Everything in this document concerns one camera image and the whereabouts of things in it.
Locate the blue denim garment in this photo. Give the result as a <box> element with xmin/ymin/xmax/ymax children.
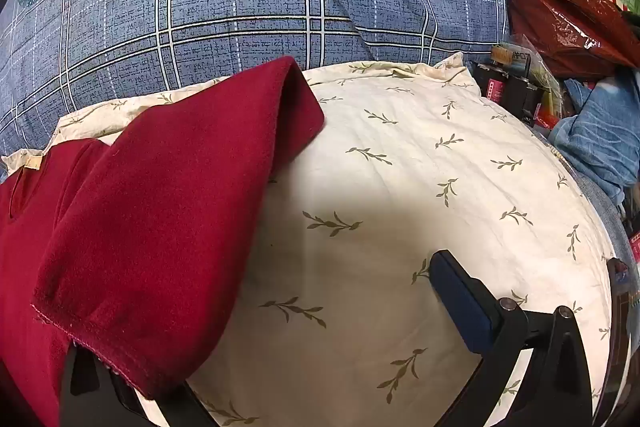
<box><xmin>550</xmin><ymin>67</ymin><xmax>640</xmax><ymax>202</ymax></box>

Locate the red plastic bag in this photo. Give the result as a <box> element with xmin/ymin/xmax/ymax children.
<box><xmin>509</xmin><ymin>0</ymin><xmax>640</xmax><ymax>68</ymax></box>

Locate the dark red knit garment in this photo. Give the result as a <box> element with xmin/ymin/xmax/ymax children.
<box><xmin>0</xmin><ymin>55</ymin><xmax>326</xmax><ymax>427</ymax></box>

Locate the printed paper package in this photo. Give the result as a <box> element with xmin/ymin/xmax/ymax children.
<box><xmin>490</xmin><ymin>44</ymin><xmax>533</xmax><ymax>78</ymax></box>

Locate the cream leaf-print pillow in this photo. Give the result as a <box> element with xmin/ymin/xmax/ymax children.
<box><xmin>0</xmin><ymin>52</ymin><xmax>618</xmax><ymax>427</ymax></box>

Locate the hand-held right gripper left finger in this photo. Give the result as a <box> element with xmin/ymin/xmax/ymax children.
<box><xmin>62</xmin><ymin>342</ymin><xmax>213</xmax><ymax>427</ymax></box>

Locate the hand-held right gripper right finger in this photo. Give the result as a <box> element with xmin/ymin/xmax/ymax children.
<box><xmin>429</xmin><ymin>249</ymin><xmax>598</xmax><ymax>427</ymax></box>

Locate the black box with pink label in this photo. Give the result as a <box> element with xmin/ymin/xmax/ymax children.
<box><xmin>507</xmin><ymin>74</ymin><xmax>546</xmax><ymax>124</ymax></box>
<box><xmin>472</xmin><ymin>61</ymin><xmax>510</xmax><ymax>108</ymax></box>

